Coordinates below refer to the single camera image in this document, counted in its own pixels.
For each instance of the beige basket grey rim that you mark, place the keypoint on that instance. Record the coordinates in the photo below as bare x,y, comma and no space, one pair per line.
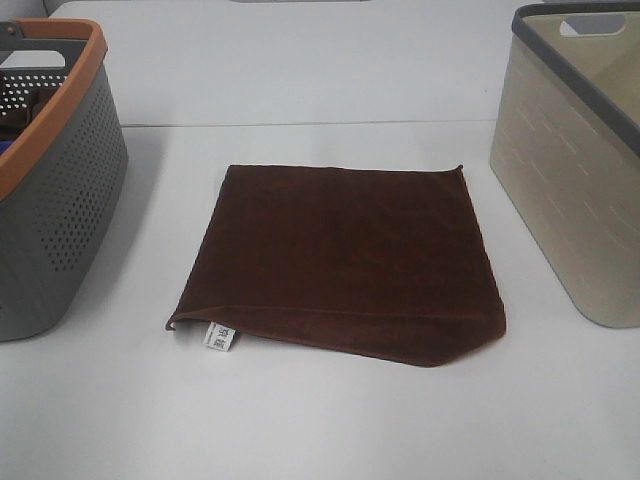
566,148

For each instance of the brown cloth in basket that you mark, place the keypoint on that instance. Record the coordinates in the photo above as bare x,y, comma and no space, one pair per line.
19,118

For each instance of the blue cloth in basket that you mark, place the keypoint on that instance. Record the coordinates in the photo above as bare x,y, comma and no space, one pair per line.
4,145

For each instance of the grey perforated basket orange rim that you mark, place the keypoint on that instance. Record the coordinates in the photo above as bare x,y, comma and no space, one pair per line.
62,176

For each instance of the dark brown towel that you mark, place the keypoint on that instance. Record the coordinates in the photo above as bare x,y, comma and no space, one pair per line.
384,264

